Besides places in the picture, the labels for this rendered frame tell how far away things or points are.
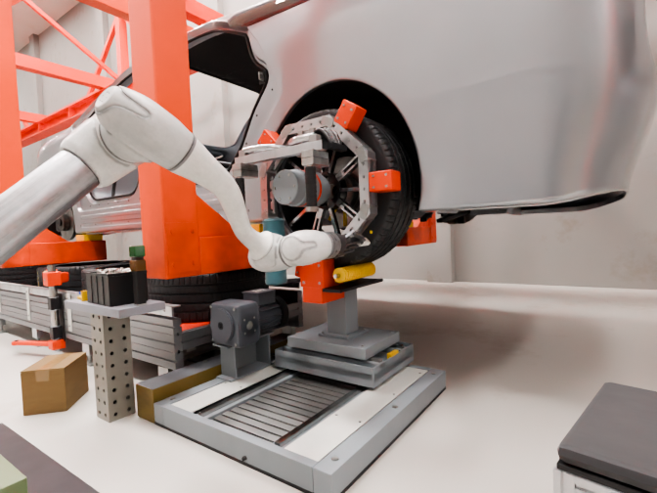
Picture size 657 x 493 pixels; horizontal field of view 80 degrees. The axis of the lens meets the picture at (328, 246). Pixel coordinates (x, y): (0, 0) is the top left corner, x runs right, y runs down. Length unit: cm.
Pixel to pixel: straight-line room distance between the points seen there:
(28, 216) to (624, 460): 111
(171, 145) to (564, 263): 431
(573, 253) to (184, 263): 395
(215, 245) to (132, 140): 94
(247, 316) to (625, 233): 389
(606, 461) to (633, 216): 409
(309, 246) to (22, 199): 67
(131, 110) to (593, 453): 100
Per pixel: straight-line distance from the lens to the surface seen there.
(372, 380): 156
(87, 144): 103
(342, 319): 172
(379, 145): 152
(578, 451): 77
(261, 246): 124
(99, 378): 181
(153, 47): 180
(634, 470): 76
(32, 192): 100
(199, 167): 96
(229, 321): 163
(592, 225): 474
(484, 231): 488
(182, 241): 168
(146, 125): 91
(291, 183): 145
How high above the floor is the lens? 69
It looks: 2 degrees down
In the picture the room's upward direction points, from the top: 2 degrees counter-clockwise
